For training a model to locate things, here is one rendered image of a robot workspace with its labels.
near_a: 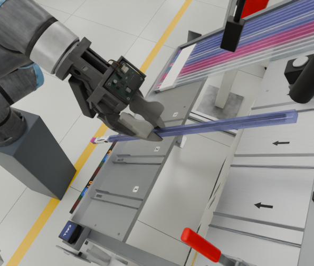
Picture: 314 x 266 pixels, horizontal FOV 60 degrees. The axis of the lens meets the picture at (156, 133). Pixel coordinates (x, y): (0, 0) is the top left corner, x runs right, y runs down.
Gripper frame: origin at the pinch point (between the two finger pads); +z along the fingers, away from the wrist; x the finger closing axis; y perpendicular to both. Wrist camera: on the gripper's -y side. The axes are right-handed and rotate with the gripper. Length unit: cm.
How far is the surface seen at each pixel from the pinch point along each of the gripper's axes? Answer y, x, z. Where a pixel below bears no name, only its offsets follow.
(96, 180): -26.4, -7.8, 0.5
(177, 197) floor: -80, 20, 53
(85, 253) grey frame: -32.0, -23.8, 9.3
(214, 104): -80, 84, 51
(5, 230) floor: -117, -33, -6
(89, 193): -26.5, -11.3, 0.9
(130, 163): -19.2, -1.1, 4.1
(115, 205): -16.4, -12.2, 5.1
